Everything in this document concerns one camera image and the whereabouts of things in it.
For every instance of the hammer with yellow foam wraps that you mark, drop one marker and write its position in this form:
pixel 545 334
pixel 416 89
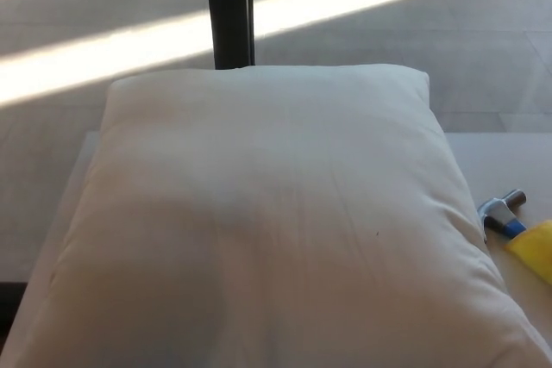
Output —
pixel 502 217

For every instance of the white pillow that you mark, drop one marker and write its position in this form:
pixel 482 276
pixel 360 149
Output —
pixel 259 213

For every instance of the black vertical pole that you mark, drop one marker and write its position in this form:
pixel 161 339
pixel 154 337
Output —
pixel 230 10

